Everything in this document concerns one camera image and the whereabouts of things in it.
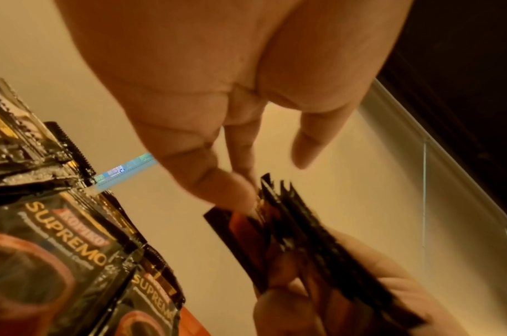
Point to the blue white shelf label strip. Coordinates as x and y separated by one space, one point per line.
122 170

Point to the bundle of black coffee sachets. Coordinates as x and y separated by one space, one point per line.
320 249

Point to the person's left hand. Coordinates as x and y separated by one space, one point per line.
187 65

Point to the pile of black coffee sachets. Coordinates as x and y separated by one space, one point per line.
58 236

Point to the orange packet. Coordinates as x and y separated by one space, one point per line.
195 323

